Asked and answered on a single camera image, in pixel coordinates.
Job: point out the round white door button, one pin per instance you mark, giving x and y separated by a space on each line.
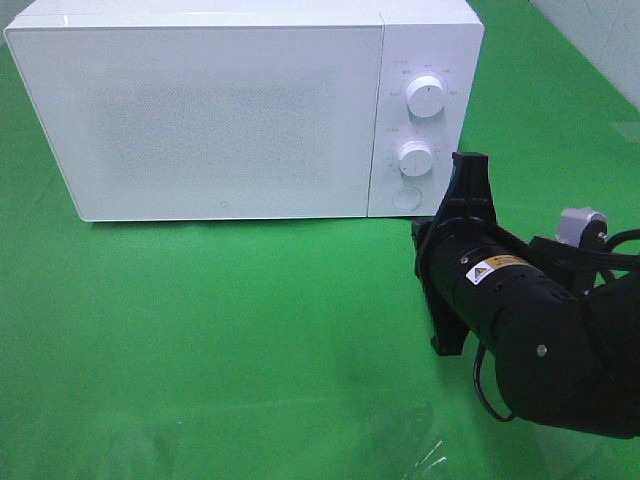
407 199

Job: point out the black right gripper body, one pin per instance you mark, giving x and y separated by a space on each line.
469 272

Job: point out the green table cloth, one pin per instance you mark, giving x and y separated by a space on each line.
234 350

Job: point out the white microwave oven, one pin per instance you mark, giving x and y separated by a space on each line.
441 38

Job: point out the white microwave door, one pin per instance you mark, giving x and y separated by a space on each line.
204 123

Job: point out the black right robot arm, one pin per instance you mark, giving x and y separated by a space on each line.
560 317

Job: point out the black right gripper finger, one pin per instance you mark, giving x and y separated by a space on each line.
468 196

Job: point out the white wall panel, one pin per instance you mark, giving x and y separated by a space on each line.
604 32

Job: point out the white round knob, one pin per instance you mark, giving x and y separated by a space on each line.
415 159
425 96

